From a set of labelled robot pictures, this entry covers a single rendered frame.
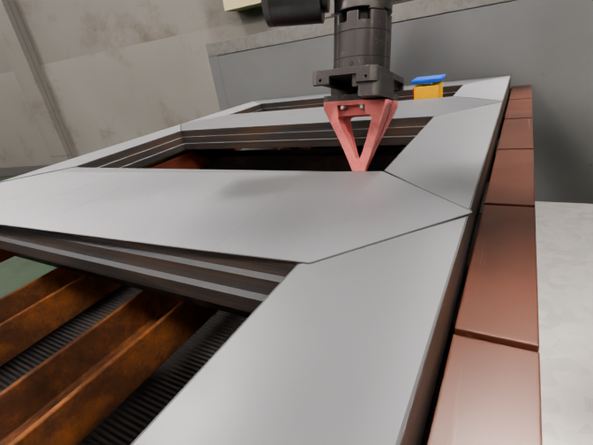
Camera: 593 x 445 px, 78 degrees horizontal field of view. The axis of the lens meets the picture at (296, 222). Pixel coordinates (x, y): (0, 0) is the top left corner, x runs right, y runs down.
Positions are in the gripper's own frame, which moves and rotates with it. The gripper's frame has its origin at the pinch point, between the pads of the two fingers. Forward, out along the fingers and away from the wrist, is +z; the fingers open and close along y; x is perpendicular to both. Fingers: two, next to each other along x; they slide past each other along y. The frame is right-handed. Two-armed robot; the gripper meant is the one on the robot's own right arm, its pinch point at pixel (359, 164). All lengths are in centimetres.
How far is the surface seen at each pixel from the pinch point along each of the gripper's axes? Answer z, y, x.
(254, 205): 3.1, 11.0, -6.2
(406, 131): -3.7, -24.3, -1.0
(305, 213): 3.2, 11.9, -0.2
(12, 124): -25, -216, -566
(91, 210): 4.5, 15.1, -25.5
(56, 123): -25, -222, -472
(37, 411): 24.4, 23.4, -26.2
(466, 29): -28, -66, 2
